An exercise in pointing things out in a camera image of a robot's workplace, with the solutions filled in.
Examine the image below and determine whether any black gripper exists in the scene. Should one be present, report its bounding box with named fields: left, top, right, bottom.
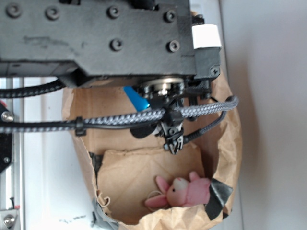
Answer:
left=0, top=0, right=220, bottom=98

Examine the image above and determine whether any blue block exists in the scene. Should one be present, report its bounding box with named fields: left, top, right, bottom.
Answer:
left=123, top=86, right=150, bottom=112

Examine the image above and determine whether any brown paper bag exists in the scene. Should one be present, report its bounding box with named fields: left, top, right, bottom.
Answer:
left=61, top=11, right=243, bottom=230

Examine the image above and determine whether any pink plush bunny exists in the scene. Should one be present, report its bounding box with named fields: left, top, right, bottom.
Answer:
left=145, top=171, right=211, bottom=208

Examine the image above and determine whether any black tape piece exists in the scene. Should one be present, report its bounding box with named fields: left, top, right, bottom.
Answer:
left=205, top=178, right=234, bottom=220

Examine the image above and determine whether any black cable bundle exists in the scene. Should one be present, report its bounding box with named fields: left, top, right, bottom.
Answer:
left=0, top=79, right=65, bottom=99

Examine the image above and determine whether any aluminium extrusion rail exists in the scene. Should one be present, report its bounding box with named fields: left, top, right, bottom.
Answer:
left=0, top=78, right=25, bottom=230

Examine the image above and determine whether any metal corner bracket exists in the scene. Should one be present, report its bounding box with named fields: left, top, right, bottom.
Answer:
left=0, top=209, right=21, bottom=230

